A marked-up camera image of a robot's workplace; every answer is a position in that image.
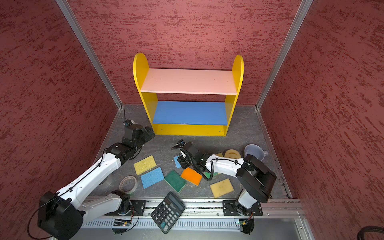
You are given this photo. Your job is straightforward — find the blue sponge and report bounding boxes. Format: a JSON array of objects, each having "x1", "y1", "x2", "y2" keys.
[
  {"x1": 141, "y1": 167, "x2": 164, "y2": 189},
  {"x1": 174, "y1": 156, "x2": 182, "y2": 169}
]

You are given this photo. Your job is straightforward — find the dark green scrub sponge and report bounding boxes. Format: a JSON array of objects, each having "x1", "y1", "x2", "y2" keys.
[{"x1": 164, "y1": 170, "x2": 187, "y2": 193}]

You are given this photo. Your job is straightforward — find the bright green sponge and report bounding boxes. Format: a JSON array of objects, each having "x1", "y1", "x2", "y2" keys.
[{"x1": 204, "y1": 172, "x2": 218, "y2": 178}]

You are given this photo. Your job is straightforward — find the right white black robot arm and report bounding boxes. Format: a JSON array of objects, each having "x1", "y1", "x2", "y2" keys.
[{"x1": 171, "y1": 140, "x2": 277, "y2": 216}]

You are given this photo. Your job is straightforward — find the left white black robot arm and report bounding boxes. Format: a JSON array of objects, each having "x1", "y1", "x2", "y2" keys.
[{"x1": 34, "y1": 120, "x2": 155, "y2": 240}]

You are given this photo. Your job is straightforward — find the yellow shelf pink blue boards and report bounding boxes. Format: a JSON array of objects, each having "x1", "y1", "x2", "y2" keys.
[{"x1": 133, "y1": 53, "x2": 245, "y2": 137}]

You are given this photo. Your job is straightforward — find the orange sponge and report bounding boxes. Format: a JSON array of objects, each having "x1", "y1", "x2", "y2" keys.
[{"x1": 181, "y1": 168, "x2": 203, "y2": 186}]

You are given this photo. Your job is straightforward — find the clear tape roll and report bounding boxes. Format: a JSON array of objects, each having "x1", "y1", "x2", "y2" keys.
[{"x1": 119, "y1": 176, "x2": 138, "y2": 195}]

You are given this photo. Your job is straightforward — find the black calculator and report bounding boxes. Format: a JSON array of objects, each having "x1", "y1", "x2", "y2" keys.
[{"x1": 151, "y1": 192, "x2": 186, "y2": 234}]

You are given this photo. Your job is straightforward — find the grey plastic cup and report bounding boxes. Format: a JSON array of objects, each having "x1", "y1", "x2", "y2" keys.
[{"x1": 244, "y1": 144, "x2": 269, "y2": 161}]

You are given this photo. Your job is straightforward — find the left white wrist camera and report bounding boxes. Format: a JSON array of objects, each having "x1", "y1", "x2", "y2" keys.
[{"x1": 124, "y1": 119, "x2": 135, "y2": 127}]

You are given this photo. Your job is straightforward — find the aluminium front rail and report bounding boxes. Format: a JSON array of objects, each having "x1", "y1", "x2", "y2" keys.
[{"x1": 82, "y1": 198, "x2": 314, "y2": 240}]

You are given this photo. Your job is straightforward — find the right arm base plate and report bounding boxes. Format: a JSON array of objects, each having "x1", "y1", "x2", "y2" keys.
[{"x1": 222, "y1": 200, "x2": 263, "y2": 217}]

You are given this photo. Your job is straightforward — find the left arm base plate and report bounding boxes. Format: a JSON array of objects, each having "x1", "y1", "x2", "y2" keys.
[{"x1": 114, "y1": 200, "x2": 147, "y2": 216}]

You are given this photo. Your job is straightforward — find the right circuit board with wires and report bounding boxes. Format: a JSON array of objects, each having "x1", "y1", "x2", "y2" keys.
[{"x1": 239, "y1": 219, "x2": 255, "y2": 235}]

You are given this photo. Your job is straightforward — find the circuit board with wires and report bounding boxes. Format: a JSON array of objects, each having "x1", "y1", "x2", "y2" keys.
[
  {"x1": 239, "y1": 219, "x2": 255, "y2": 235},
  {"x1": 112, "y1": 219, "x2": 132, "y2": 235}
]

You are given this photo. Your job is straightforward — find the left circuit board with wires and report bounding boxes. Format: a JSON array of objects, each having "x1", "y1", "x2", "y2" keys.
[{"x1": 112, "y1": 219, "x2": 132, "y2": 235}]

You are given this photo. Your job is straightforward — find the left aluminium corner post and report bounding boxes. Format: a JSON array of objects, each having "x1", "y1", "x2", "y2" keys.
[{"x1": 55, "y1": 0, "x2": 124, "y2": 110}]

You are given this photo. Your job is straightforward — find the aluminium corner post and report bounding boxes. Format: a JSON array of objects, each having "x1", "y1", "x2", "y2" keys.
[
  {"x1": 256, "y1": 0, "x2": 313, "y2": 112},
  {"x1": 55, "y1": 0, "x2": 124, "y2": 110}
]

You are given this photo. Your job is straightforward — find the black cable bottom right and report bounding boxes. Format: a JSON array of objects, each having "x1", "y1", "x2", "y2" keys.
[{"x1": 356, "y1": 225, "x2": 384, "y2": 240}]

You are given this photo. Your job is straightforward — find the right aluminium corner post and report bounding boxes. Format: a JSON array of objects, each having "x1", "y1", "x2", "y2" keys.
[{"x1": 256, "y1": 0, "x2": 313, "y2": 112}]

